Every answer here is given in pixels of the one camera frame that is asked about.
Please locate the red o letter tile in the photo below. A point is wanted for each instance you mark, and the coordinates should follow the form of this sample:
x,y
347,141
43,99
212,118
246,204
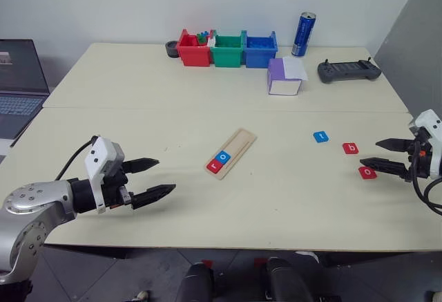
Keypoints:
x,y
367,173

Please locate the grey partition panel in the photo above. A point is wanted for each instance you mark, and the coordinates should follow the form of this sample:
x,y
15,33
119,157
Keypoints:
x,y
414,39

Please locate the blue plastic bin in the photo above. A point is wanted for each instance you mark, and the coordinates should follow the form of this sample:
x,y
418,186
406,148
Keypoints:
x,y
260,56

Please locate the grey handheld remote controller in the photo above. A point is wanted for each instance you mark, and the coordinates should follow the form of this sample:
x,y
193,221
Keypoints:
x,y
348,72

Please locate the small white round object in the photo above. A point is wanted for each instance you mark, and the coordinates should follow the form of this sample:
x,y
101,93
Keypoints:
x,y
142,295

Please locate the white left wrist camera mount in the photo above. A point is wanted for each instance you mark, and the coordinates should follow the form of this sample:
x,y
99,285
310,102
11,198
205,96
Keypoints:
x,y
98,153

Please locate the black table frame bar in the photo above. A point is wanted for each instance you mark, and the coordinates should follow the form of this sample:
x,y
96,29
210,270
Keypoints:
x,y
362,258

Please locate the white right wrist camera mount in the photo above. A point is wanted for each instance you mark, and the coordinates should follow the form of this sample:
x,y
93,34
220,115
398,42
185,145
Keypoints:
x,y
428,122

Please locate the dark grey laptop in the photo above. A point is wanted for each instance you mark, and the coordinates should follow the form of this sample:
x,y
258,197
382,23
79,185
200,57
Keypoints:
x,y
20,74

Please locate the wooden letter tray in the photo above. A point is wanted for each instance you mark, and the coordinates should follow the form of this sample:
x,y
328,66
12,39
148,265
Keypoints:
x,y
238,143

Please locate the red b letter tile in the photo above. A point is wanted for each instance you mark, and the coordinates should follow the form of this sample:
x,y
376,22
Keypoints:
x,y
351,148

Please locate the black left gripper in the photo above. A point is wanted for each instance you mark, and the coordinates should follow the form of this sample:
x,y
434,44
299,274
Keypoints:
x,y
115,186

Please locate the red floor marker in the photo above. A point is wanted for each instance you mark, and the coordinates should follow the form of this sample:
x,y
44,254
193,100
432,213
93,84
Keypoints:
x,y
207,264
260,262

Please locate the purple and white box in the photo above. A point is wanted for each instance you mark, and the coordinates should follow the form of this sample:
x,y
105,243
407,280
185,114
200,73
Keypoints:
x,y
281,86

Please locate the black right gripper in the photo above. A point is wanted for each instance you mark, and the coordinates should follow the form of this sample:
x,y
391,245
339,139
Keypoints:
x,y
423,163

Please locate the red r letter tile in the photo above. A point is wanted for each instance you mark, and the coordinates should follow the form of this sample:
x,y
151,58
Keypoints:
x,y
213,167

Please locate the blue t letter tile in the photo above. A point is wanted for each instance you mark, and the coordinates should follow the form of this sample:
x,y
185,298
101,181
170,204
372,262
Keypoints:
x,y
321,136

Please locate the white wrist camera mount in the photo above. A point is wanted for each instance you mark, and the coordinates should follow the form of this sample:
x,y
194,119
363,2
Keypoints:
x,y
428,122
98,153

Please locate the blue o letter tile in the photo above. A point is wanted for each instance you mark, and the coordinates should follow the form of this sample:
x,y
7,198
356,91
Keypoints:
x,y
223,157

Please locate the dark rounded shape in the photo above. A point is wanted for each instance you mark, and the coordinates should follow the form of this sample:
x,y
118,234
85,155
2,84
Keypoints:
x,y
198,283
286,281

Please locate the dark grey round holder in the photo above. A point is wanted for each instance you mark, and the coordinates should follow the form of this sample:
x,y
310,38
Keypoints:
x,y
171,49

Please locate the white paper sheet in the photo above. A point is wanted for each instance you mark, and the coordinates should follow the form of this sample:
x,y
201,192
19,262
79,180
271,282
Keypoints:
x,y
295,68

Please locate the white toy brick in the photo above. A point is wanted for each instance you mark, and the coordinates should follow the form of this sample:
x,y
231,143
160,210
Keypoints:
x,y
211,41

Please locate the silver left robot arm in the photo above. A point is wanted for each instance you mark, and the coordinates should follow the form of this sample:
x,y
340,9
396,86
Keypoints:
x,y
31,195

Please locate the green toy brick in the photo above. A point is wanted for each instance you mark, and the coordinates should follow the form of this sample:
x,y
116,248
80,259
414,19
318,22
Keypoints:
x,y
201,38

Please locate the green plastic bin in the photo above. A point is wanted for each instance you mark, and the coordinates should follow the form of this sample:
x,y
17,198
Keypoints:
x,y
226,56

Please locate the red plastic bin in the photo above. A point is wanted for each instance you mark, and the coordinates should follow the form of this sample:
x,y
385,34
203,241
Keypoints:
x,y
193,55

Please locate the blue drink can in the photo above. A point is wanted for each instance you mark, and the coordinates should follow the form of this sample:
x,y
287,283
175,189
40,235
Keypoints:
x,y
303,36

